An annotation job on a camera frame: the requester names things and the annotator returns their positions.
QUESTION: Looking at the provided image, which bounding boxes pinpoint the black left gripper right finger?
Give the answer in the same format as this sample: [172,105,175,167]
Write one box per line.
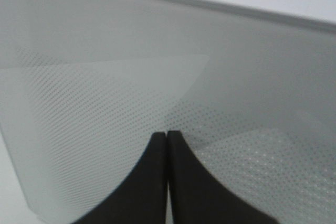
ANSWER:
[167,131,277,223]

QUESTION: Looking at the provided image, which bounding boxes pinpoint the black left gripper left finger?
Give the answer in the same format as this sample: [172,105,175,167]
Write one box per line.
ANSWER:
[75,132,167,224]

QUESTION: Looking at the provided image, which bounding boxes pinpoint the white microwave door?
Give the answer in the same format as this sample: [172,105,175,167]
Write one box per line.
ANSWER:
[1,0,335,223]

